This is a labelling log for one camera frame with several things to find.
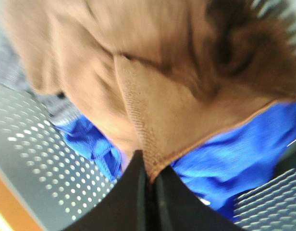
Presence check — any grey perforated laundry basket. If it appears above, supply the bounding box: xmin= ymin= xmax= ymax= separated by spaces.
xmin=0 ymin=0 xmax=296 ymax=231

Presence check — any brown towel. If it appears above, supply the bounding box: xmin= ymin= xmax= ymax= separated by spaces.
xmin=2 ymin=0 xmax=296 ymax=180

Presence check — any grey towel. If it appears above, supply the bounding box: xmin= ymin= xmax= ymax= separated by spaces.
xmin=0 ymin=28 xmax=81 ymax=126

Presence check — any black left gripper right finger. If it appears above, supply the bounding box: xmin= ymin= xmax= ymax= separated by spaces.
xmin=155 ymin=166 xmax=243 ymax=231

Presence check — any blue towel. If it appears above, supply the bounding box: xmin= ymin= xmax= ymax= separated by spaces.
xmin=59 ymin=102 xmax=296 ymax=219

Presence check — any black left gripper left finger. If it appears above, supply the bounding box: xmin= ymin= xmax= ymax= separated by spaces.
xmin=65 ymin=150 xmax=148 ymax=231

